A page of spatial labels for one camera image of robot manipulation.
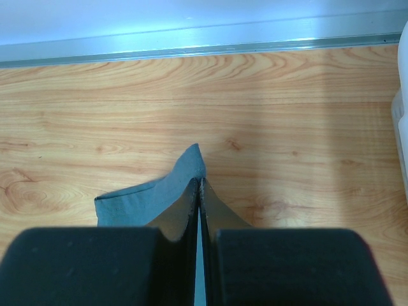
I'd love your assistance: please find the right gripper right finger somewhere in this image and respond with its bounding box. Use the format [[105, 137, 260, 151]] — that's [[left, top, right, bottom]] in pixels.
[[200, 180, 392, 305]]

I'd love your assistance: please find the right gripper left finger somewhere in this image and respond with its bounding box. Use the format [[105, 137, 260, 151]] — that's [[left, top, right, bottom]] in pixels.
[[1, 180, 198, 305]]

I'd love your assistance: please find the grey blue t shirt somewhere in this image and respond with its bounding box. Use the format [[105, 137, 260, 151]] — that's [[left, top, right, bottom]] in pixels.
[[94, 143, 207, 227]]

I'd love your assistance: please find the white plastic laundry basket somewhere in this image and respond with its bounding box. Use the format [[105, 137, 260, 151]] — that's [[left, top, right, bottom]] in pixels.
[[391, 24, 407, 198]]

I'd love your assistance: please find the rear aluminium table rail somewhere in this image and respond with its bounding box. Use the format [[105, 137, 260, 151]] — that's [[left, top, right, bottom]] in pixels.
[[0, 14, 408, 69]]

